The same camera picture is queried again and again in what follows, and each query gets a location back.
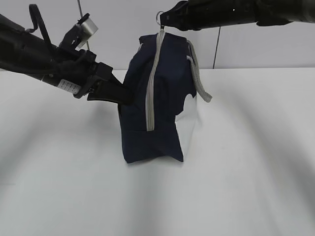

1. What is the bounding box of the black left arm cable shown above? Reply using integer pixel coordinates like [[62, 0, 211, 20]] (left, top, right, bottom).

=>
[[23, 3, 54, 47]]

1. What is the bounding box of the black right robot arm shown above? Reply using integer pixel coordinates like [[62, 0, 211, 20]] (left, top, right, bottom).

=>
[[160, 0, 315, 31]]

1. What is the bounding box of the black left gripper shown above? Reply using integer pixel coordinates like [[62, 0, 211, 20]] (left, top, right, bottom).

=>
[[46, 48, 134, 105]]

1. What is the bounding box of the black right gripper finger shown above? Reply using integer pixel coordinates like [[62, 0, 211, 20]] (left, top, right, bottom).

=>
[[159, 0, 204, 31]]

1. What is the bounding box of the navy blue lunch bag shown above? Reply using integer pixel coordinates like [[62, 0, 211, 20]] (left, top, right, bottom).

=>
[[118, 29, 212, 164]]

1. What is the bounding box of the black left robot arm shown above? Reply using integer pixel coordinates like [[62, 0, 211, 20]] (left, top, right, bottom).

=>
[[0, 16, 133, 105]]

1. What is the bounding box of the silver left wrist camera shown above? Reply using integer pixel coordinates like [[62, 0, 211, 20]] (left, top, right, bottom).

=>
[[77, 14, 98, 49]]

